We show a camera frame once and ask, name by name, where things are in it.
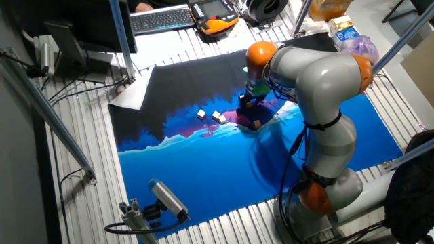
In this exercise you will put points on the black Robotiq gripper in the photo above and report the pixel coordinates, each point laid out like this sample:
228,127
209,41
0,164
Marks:
255,96

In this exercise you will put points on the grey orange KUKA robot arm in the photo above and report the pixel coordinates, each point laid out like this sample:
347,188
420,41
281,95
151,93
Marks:
322,81

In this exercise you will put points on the person's right hand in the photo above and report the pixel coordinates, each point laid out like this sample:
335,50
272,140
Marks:
144,7

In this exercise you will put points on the white paper sheet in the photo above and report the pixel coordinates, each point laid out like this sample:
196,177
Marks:
235,31

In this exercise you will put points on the blue landscape printed mat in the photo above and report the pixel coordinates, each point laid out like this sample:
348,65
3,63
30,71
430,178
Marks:
203,169

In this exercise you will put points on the orange black teach pendant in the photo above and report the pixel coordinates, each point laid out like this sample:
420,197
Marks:
213,17

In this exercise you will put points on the black round spool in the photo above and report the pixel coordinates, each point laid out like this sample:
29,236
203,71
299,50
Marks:
266,10

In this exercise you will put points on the white crumpled cloth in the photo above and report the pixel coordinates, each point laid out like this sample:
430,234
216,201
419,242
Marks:
313,26

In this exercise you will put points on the blue white carton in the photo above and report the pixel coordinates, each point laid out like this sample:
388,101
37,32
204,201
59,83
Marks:
349,36

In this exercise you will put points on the black computer keyboard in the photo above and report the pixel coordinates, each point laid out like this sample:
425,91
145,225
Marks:
162,18

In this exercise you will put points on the gold foil packet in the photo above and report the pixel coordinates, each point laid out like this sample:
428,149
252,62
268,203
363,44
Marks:
340,23

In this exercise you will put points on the brown orange package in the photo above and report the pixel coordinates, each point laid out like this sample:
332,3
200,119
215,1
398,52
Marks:
329,8

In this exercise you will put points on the purple plastic bag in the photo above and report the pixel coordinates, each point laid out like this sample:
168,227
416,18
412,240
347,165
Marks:
361,47

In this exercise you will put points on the black computer monitor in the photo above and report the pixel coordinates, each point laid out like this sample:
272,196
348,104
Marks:
95,20

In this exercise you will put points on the brown cardboard panel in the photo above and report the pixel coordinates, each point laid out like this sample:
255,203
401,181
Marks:
420,67

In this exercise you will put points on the black fabric bag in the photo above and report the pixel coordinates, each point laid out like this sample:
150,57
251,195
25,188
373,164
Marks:
413,203

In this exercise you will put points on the black office chair base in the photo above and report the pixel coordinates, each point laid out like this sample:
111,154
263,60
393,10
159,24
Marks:
422,5

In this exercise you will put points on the small silver cylinder device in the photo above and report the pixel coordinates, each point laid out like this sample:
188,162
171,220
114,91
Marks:
47,59

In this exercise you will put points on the aluminium frame post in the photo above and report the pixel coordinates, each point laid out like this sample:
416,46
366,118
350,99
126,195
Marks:
122,40
301,17

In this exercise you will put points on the grey camera with blue end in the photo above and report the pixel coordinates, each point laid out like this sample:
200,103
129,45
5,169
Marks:
167,198

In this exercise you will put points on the black camera ball mount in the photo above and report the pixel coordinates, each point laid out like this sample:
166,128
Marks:
152,213

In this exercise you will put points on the aluminium profile bracket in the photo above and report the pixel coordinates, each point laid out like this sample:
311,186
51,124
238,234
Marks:
134,220

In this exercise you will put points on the aluminium frame beam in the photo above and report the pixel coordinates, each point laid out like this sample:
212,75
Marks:
403,40
410,154
51,115

